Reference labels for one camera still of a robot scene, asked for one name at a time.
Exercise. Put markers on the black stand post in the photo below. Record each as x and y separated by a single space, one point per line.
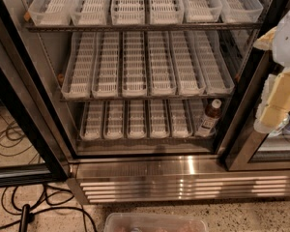
26 218

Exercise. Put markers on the middle shelf tray six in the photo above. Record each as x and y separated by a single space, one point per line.
216 75

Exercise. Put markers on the top shelf tray four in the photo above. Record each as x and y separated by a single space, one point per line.
166 11

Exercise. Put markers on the bottom shelf tray two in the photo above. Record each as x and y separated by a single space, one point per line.
113 120

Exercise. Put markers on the bottom shelf tray three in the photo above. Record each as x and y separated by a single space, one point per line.
136 120

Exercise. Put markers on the shelf tray two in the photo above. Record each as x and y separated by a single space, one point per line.
89 12
106 73
113 120

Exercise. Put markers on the shelf tray one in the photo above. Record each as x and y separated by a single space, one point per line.
79 69
91 126
50 12

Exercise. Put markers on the top shelf tray five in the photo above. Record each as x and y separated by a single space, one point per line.
199 11

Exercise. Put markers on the top shelf tray three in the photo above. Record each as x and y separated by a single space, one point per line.
128 12

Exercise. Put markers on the middle shelf tray five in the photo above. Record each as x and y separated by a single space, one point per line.
190 79

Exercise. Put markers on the shelf tray four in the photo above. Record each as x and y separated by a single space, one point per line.
160 64
158 119
166 11

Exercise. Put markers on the bottom shelf tray six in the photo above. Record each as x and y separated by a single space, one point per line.
197 108

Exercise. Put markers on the bottom shelf tray one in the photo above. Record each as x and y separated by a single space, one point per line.
91 126

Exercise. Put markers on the brown drink plastic bottle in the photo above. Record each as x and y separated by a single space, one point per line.
209 118

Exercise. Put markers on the shelf tray six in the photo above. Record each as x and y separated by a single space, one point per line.
216 75
237 11
197 108

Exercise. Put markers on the stainless steel fridge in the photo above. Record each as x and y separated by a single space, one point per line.
235 162

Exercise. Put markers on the clear plastic bin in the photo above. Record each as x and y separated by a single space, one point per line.
141 222

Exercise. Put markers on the shelf tray three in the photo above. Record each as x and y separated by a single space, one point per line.
134 80
128 12
136 120

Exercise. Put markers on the middle shelf tray one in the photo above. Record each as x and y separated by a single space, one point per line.
79 69

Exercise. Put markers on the bottom shelf tray four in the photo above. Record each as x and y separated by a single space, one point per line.
158 119

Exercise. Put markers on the middle shelf tray four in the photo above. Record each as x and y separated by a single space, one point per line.
160 64

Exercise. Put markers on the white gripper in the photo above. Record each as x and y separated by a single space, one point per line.
288 39

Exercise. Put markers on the open glass fridge door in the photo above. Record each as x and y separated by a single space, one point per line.
15 96

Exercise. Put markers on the middle shelf tray three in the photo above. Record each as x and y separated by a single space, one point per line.
134 80

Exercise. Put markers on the middle shelf tray two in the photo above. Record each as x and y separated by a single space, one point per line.
106 73

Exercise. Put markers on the top shelf tray six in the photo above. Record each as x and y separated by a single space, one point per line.
237 11

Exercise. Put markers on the top shelf tray one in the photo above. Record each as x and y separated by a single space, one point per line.
50 12

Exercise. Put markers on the top shelf tray two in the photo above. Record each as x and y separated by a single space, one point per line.
89 12

